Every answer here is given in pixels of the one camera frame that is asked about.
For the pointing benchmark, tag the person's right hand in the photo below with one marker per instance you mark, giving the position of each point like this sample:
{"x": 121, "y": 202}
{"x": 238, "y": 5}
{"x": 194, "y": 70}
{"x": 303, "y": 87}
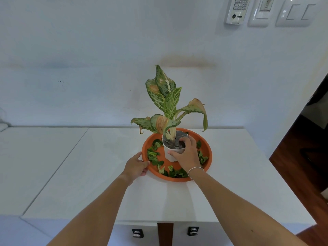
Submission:
{"x": 188, "y": 157}

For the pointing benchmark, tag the person's left hand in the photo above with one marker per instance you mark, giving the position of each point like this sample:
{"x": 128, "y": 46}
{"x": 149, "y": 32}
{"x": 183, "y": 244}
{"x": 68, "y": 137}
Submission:
{"x": 134, "y": 169}

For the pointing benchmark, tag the person's left thumb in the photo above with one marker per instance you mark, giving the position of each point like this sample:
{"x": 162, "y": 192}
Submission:
{"x": 145, "y": 167}

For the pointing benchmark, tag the person's right thumb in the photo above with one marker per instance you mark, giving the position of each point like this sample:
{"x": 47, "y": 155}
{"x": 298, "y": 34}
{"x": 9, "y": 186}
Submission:
{"x": 176, "y": 153}

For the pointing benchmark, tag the white plastic plant pot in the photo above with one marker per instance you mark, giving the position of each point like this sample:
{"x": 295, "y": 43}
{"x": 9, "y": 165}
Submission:
{"x": 171, "y": 154}

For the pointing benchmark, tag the round orange plant saucer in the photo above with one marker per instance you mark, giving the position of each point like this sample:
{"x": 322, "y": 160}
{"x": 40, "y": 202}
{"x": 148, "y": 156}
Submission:
{"x": 176, "y": 177}

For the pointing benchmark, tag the person's right forearm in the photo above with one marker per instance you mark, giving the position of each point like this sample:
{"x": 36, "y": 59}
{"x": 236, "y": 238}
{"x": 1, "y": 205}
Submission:
{"x": 235, "y": 212}

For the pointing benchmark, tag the person's left forearm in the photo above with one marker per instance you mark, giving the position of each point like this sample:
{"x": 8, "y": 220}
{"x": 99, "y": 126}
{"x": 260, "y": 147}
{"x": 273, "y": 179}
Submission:
{"x": 97, "y": 215}

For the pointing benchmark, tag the dark potting soil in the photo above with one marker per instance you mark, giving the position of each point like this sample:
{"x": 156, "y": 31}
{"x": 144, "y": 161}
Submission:
{"x": 174, "y": 144}

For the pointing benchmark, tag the pile of cut green leaves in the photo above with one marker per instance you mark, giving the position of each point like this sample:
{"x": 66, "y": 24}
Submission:
{"x": 153, "y": 154}

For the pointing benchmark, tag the speckled green leafy plant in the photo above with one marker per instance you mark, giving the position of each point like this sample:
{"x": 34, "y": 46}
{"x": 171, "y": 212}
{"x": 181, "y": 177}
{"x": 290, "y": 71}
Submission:
{"x": 169, "y": 99}

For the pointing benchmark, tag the black cabinet knob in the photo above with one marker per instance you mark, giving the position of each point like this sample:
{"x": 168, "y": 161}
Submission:
{"x": 193, "y": 231}
{"x": 137, "y": 233}

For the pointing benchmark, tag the white cabinet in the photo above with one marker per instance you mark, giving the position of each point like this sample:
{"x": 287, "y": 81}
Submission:
{"x": 123, "y": 235}

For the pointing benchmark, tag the white side table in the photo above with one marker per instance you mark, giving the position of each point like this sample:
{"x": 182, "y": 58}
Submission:
{"x": 38, "y": 163}

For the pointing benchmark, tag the white wall remote controller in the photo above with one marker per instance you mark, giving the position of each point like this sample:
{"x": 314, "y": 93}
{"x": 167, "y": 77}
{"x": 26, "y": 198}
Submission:
{"x": 238, "y": 10}

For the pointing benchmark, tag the white wall control panel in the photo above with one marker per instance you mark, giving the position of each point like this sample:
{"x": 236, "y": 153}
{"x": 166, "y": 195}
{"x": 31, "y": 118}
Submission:
{"x": 262, "y": 12}

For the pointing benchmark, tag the white double light switch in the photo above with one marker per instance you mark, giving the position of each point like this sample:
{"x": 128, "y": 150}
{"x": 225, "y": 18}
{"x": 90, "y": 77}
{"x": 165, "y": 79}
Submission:
{"x": 297, "y": 12}

